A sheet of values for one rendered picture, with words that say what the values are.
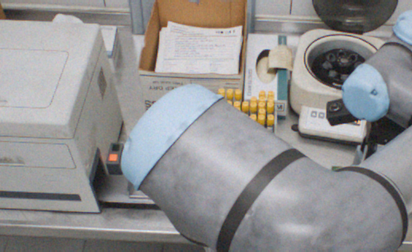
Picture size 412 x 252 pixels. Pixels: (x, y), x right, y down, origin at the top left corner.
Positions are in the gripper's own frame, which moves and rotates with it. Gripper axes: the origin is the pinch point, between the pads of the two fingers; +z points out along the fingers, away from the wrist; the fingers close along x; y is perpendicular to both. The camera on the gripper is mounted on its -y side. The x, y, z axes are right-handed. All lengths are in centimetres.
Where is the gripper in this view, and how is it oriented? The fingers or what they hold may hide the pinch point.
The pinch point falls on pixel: (361, 160)
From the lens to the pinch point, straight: 110.7
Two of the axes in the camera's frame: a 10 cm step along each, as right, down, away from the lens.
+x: 1.5, -7.8, 6.1
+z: -0.6, 6.1, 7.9
